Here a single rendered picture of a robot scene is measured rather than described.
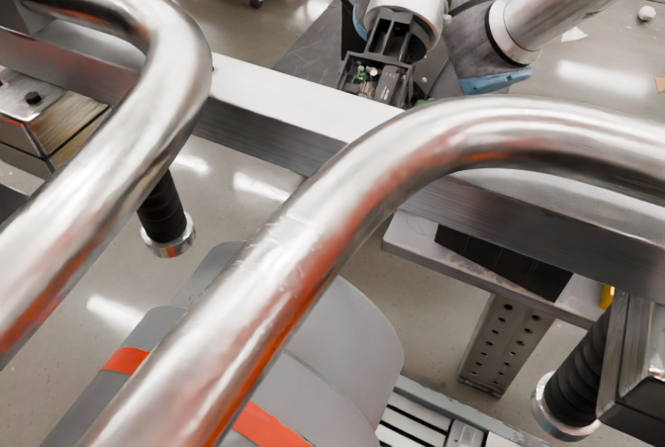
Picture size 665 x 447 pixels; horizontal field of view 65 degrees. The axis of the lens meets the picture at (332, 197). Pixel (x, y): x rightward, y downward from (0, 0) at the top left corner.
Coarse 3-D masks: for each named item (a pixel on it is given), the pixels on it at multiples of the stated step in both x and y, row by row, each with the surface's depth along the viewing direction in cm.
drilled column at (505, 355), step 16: (496, 304) 87; (512, 304) 85; (480, 320) 101; (496, 320) 91; (512, 320) 88; (528, 320) 86; (544, 320) 84; (480, 336) 96; (496, 336) 94; (512, 336) 92; (528, 336) 89; (480, 352) 100; (496, 352) 98; (512, 352) 99; (528, 352) 93; (464, 368) 108; (480, 368) 105; (496, 368) 102; (512, 368) 99; (464, 384) 112; (480, 384) 109; (496, 384) 107
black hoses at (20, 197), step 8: (0, 184) 19; (0, 192) 19; (8, 192) 19; (16, 192) 19; (0, 200) 19; (8, 200) 19; (16, 200) 19; (24, 200) 19; (0, 208) 18; (8, 208) 18; (16, 208) 18; (0, 216) 18; (8, 216) 18
